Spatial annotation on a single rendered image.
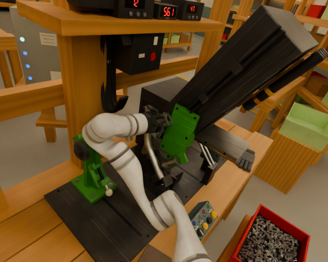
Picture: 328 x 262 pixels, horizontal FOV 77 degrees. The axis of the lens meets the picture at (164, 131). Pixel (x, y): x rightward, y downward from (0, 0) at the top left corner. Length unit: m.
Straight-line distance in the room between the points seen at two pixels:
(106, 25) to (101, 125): 0.29
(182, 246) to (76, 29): 0.59
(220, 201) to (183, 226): 0.46
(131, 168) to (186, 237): 0.22
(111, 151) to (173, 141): 0.34
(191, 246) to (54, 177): 0.70
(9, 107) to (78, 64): 0.27
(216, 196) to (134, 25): 0.78
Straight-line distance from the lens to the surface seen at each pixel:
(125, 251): 0.82
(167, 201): 0.64
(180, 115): 0.83
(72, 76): 0.82
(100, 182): 0.85
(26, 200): 1.01
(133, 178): 0.60
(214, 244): 1.99
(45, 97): 0.90
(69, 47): 0.79
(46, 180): 1.05
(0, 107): 0.86
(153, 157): 0.90
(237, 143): 0.99
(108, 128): 0.57
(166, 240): 0.85
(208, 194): 1.03
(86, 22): 0.65
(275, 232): 1.09
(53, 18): 0.64
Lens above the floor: 1.64
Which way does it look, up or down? 34 degrees down
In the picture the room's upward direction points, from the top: 12 degrees clockwise
